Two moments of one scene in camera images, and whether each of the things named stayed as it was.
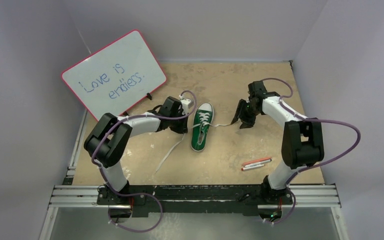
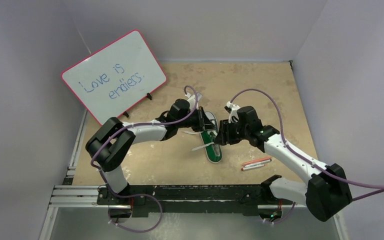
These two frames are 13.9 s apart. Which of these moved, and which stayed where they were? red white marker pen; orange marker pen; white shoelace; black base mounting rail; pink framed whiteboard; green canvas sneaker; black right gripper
Moved: black right gripper; white shoelace; green canvas sneaker
Stayed: orange marker pen; red white marker pen; pink framed whiteboard; black base mounting rail
